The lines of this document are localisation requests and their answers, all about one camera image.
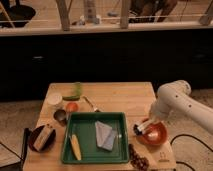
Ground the red bowl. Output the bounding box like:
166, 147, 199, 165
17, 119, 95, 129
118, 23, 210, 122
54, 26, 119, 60
136, 122, 168, 146

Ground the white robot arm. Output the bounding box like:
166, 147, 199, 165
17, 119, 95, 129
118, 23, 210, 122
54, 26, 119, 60
149, 80, 213, 135

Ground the bunch of dark grapes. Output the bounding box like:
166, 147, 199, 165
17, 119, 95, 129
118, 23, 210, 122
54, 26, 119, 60
129, 144, 149, 171

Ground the blue folded cloth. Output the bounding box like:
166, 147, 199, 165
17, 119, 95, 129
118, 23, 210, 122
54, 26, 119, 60
95, 121, 117, 151

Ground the metal spoon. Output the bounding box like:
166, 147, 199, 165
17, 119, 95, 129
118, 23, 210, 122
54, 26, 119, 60
83, 96, 101, 112

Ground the green plastic tray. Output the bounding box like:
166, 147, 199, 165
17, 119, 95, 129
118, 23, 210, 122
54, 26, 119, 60
61, 112, 129, 164

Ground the yellow corn cob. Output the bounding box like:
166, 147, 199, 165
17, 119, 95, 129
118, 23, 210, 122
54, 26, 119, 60
70, 134, 82, 160

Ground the orange tomato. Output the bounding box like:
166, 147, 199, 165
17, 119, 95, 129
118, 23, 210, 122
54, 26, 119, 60
66, 102, 78, 112

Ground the small metal cup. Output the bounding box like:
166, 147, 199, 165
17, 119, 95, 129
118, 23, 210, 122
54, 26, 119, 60
53, 109, 66, 122

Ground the white cup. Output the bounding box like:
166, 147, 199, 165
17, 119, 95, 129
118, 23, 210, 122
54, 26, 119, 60
47, 93, 62, 107

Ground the dark round plate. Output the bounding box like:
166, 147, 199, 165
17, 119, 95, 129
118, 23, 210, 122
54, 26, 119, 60
28, 126, 56, 153

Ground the sandwich slice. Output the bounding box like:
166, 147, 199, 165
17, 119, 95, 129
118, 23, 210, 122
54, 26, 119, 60
33, 124, 53, 151

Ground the black stand left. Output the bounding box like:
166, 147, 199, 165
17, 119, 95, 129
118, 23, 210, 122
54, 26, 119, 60
0, 128, 31, 171

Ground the black cable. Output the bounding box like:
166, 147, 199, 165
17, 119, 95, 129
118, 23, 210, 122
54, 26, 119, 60
170, 133, 213, 171

